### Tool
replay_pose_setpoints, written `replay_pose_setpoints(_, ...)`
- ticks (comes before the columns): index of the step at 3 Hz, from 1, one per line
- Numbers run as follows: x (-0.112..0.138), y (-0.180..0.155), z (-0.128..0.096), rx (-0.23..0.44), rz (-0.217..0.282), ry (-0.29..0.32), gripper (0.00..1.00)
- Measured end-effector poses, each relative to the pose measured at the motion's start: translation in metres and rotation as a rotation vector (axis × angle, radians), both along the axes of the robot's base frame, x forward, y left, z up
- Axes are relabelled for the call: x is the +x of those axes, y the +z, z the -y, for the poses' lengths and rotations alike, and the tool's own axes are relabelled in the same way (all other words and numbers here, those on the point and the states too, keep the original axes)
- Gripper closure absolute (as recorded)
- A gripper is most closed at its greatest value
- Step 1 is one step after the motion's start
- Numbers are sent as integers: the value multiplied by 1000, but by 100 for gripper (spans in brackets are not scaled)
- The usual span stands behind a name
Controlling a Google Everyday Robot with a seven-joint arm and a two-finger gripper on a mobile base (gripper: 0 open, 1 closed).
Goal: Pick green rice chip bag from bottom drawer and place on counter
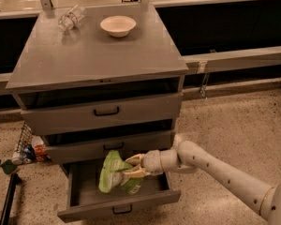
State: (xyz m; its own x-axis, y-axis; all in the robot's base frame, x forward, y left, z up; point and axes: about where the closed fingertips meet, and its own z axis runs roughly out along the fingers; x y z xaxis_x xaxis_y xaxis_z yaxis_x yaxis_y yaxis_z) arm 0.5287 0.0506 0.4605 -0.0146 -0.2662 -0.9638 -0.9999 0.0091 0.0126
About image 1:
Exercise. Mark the grey top drawer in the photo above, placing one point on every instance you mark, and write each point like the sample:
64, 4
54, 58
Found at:
105, 114

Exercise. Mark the green rice chip bag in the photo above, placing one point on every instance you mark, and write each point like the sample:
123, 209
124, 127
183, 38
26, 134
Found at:
112, 175

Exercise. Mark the wire basket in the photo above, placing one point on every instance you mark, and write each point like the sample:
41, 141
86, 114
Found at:
25, 138

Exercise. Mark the clear plastic water bottle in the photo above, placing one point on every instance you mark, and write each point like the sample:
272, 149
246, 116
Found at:
72, 18

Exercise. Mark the white paper bowl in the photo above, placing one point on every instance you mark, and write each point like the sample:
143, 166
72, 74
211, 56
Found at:
118, 26

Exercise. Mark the blue can in basket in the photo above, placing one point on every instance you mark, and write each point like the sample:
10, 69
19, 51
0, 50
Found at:
29, 155

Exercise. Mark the green object on floor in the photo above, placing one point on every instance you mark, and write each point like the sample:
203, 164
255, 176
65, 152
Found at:
9, 167

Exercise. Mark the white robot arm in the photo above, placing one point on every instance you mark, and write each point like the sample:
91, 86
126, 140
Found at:
262, 198

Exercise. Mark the orange snack packet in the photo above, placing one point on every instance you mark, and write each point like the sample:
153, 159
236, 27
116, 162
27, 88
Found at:
40, 149

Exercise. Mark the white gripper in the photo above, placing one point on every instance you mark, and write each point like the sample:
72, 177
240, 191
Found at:
152, 162

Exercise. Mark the grey bottom drawer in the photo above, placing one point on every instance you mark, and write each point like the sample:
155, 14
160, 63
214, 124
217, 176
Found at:
85, 200

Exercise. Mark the grey drawer cabinet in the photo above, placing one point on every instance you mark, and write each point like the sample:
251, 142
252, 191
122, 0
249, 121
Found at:
88, 65

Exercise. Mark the black stand leg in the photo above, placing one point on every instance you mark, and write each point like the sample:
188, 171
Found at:
13, 182

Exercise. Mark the hanging metal hook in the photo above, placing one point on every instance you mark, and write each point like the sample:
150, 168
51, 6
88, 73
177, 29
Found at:
204, 84

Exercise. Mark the grey drawer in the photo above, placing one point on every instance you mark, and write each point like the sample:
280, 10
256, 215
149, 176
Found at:
129, 144
105, 114
85, 200

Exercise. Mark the grey rail beam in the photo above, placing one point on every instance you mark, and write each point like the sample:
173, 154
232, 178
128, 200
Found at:
233, 60

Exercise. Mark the grey middle drawer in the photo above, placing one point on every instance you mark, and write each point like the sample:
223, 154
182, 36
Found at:
129, 144

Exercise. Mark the white bottle in basket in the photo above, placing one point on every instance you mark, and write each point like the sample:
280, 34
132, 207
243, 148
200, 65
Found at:
17, 158

